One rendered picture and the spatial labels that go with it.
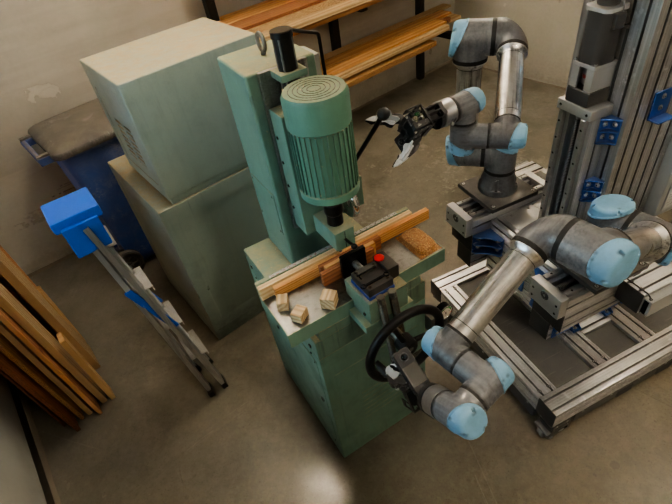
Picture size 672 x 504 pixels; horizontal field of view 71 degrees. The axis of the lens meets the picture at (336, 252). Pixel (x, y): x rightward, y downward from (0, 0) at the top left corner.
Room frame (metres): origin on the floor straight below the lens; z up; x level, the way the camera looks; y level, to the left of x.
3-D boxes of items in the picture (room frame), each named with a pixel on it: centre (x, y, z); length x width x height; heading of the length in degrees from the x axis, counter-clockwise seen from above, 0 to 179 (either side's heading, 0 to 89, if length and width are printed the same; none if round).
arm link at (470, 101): (1.26, -0.44, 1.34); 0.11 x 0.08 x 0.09; 115
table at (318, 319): (1.07, -0.07, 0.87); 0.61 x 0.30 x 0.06; 115
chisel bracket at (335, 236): (1.18, -0.01, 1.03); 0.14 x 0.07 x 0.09; 25
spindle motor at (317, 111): (1.16, -0.01, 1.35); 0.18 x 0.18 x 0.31
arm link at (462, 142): (1.25, -0.45, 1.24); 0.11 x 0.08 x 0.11; 68
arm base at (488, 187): (1.53, -0.69, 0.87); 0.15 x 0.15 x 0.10
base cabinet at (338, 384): (1.27, 0.04, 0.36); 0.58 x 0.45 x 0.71; 25
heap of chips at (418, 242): (1.19, -0.28, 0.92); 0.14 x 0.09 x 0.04; 25
